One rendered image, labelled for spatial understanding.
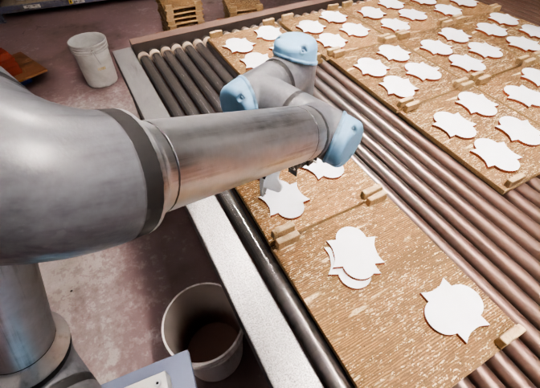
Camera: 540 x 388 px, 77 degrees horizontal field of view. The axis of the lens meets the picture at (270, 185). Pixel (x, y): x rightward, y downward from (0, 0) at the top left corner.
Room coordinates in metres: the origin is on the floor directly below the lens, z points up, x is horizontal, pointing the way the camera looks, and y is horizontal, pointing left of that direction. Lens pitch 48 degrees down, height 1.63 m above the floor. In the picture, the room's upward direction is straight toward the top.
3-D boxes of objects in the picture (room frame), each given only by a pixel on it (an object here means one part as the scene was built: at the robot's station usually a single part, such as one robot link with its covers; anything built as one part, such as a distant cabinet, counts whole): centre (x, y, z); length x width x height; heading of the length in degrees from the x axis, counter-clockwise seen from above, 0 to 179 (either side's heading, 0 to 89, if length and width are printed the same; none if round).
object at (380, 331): (0.32, -0.25, 0.93); 0.41 x 0.35 x 0.02; 28
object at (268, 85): (0.46, 0.01, 1.32); 0.11 x 0.11 x 0.08; 49
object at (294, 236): (0.43, -0.04, 0.95); 0.06 x 0.02 x 0.03; 118
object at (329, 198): (0.69, -0.06, 0.93); 0.41 x 0.35 x 0.02; 27
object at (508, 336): (0.22, -0.46, 0.95); 0.06 x 0.02 x 0.03; 118
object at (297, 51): (0.55, -0.04, 1.32); 0.09 x 0.08 x 0.11; 139
